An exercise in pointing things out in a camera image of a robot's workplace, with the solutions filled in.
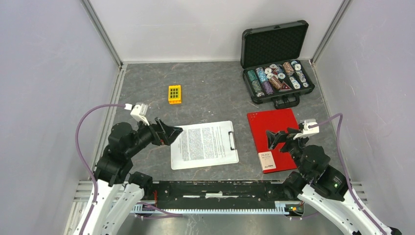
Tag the white card sheet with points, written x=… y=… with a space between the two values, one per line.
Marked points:
x=233 y=158

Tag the printed paper sheet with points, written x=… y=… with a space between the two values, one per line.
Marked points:
x=203 y=141

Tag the red folder with black inside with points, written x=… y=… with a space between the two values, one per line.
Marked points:
x=264 y=125

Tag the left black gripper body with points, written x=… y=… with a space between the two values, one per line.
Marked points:
x=157 y=137

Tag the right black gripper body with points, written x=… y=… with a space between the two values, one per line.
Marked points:
x=294 y=147

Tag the yellow green toy block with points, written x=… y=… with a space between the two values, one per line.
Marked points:
x=174 y=94

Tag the black poker chip case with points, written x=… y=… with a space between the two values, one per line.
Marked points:
x=271 y=67

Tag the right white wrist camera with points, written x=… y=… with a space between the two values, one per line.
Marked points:
x=307 y=129

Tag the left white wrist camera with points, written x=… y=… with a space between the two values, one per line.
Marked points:
x=138 y=113

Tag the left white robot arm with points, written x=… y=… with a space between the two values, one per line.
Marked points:
x=115 y=190

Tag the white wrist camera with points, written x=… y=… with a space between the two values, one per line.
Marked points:
x=138 y=113
x=307 y=129

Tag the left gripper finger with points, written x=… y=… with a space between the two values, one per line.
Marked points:
x=169 y=129
x=169 y=137

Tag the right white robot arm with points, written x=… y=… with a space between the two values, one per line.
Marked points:
x=324 y=187

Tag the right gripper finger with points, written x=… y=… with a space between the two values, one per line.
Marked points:
x=272 y=139
x=289 y=131

